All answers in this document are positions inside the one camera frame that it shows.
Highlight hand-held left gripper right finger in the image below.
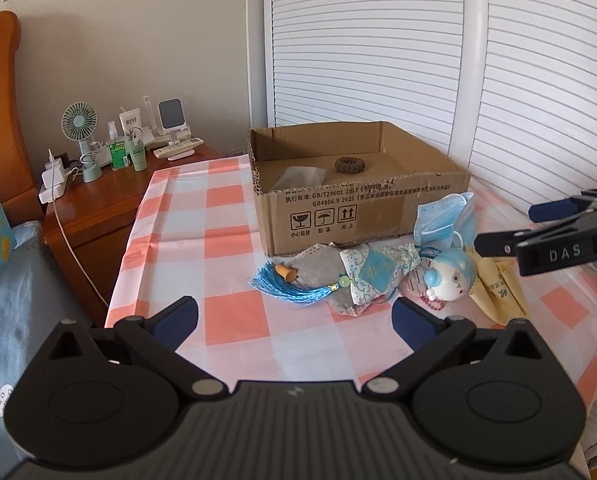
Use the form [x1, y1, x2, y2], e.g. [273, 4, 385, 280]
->
[361, 297, 554, 396]

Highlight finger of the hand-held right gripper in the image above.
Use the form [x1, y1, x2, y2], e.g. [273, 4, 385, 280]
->
[473, 210, 597, 277]
[529, 187, 597, 223]

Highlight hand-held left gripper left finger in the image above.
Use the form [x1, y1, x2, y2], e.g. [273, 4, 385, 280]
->
[46, 296, 226, 403]

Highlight blue bear toy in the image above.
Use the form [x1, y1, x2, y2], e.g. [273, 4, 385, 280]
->
[423, 249, 477, 306]

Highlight blue patterned sachet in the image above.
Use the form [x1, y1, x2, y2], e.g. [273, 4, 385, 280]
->
[329, 242, 422, 317]

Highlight stack of blue face masks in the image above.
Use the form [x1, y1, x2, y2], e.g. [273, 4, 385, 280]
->
[413, 191, 477, 251]

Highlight grey sachet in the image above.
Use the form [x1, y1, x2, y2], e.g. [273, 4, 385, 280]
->
[291, 243, 349, 291]

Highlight blue tassel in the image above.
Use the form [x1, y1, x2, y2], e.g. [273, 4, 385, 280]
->
[251, 260, 352, 307]

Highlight brown cardboard box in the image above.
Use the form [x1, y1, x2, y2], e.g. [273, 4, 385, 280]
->
[247, 121, 472, 257]

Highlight yellow packet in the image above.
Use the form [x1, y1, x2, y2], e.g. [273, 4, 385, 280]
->
[469, 252, 529, 325]
[493, 259, 524, 296]

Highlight pink checkered tablecloth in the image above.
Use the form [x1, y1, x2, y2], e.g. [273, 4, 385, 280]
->
[104, 152, 597, 406]

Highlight white louvered closet door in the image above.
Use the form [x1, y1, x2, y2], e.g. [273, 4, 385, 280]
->
[246, 0, 484, 158]
[449, 0, 597, 221]

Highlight wooden nightstand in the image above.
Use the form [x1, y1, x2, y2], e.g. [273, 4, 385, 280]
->
[42, 142, 224, 328]

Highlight blue-grey bed sheet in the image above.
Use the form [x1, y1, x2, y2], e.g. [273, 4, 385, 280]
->
[0, 220, 109, 480]

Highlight green tube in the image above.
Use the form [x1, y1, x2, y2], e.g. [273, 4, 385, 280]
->
[128, 130, 146, 172]

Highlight white remote control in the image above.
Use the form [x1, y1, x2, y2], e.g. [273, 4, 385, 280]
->
[152, 137, 204, 161]

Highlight white power strip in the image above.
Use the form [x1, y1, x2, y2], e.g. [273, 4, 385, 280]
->
[39, 180, 69, 205]

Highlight clear plastic packet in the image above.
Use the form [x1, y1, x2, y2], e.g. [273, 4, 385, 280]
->
[274, 165, 327, 195]

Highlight white charger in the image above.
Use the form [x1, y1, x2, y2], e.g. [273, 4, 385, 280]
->
[42, 162, 68, 188]

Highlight white tube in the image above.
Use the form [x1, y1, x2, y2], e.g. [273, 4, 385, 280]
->
[120, 107, 140, 141]

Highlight white stand with grey panel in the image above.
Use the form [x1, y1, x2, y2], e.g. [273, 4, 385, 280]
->
[157, 99, 192, 143]

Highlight mint green desk fan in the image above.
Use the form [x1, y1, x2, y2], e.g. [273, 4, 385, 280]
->
[61, 102, 100, 183]

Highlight wooden headboard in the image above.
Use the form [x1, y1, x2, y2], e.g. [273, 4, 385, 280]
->
[0, 10, 44, 226]

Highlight white cable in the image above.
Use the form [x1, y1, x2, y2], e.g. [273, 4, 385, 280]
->
[51, 199, 110, 308]

